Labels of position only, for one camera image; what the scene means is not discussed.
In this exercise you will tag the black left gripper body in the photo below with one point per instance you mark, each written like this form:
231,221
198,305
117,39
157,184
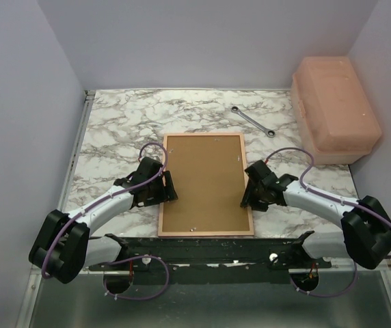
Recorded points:
157,192

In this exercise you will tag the aluminium extrusion rail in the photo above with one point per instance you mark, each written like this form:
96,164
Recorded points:
35,269

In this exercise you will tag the silver ratchet wrench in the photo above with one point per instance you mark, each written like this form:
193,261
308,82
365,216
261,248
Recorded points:
268,132

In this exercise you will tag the translucent orange plastic box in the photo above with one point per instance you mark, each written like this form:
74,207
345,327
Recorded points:
336,122

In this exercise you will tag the brown backing board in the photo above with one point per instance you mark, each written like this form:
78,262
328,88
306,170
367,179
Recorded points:
205,184

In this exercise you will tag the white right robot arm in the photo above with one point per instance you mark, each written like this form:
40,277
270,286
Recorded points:
364,229

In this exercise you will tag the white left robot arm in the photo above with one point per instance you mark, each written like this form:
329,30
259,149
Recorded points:
65,243

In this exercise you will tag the pink photo frame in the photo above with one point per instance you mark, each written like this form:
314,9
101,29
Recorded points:
161,205

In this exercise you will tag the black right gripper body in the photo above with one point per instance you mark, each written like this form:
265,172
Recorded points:
258,200

